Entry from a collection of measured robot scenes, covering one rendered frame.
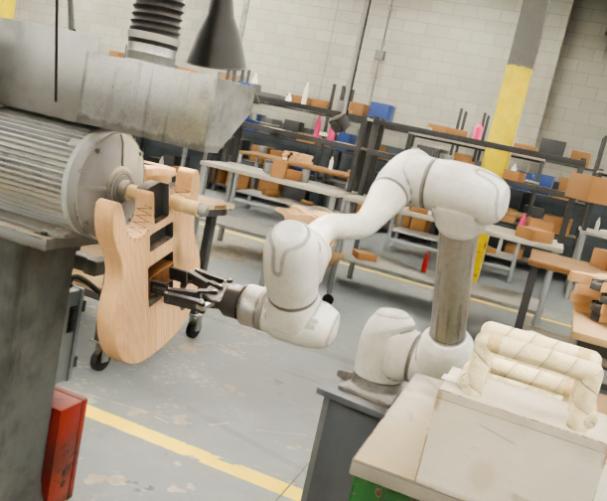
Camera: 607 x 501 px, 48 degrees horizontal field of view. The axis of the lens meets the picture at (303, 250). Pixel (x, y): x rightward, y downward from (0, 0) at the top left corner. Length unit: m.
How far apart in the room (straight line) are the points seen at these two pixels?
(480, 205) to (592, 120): 10.71
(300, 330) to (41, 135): 0.73
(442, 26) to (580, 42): 2.28
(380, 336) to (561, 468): 1.02
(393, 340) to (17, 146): 1.17
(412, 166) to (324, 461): 0.99
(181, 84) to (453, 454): 0.83
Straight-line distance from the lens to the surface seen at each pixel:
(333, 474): 2.25
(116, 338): 1.48
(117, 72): 1.44
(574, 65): 12.46
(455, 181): 1.71
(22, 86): 1.70
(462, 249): 1.81
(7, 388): 1.80
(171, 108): 1.37
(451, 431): 1.20
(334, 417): 2.18
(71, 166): 1.55
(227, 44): 1.56
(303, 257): 1.26
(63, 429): 2.01
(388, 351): 2.11
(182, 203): 1.52
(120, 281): 1.44
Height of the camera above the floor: 1.48
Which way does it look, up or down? 10 degrees down
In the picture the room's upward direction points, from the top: 12 degrees clockwise
